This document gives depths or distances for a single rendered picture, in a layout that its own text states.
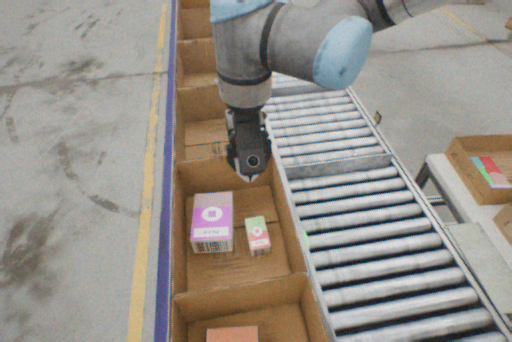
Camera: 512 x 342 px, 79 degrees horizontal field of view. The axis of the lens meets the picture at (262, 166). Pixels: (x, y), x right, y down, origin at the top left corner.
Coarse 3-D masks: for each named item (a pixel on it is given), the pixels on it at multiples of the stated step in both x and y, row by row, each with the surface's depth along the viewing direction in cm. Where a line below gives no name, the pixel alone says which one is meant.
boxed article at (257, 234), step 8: (248, 224) 90; (256, 224) 89; (264, 224) 89; (248, 232) 88; (256, 232) 88; (264, 232) 88; (248, 240) 91; (256, 240) 86; (264, 240) 86; (256, 248) 84; (264, 248) 85
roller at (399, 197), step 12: (396, 192) 121; (408, 192) 121; (312, 204) 117; (324, 204) 117; (336, 204) 117; (348, 204) 117; (360, 204) 117; (372, 204) 118; (384, 204) 119; (396, 204) 121; (300, 216) 115; (312, 216) 116
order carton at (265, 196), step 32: (192, 160) 91; (224, 160) 93; (192, 192) 101; (224, 192) 103; (256, 192) 103; (288, 224) 82; (192, 256) 88; (224, 256) 88; (256, 256) 87; (288, 256) 87; (192, 288) 81
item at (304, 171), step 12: (372, 156) 126; (384, 156) 127; (288, 168) 122; (300, 168) 123; (312, 168) 125; (324, 168) 126; (336, 168) 127; (348, 168) 129; (360, 168) 130; (372, 168) 132; (288, 180) 127
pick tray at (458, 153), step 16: (464, 144) 132; (480, 144) 132; (496, 144) 133; (448, 160) 132; (464, 160) 122; (496, 160) 131; (464, 176) 123; (480, 176) 114; (480, 192) 115; (496, 192) 111
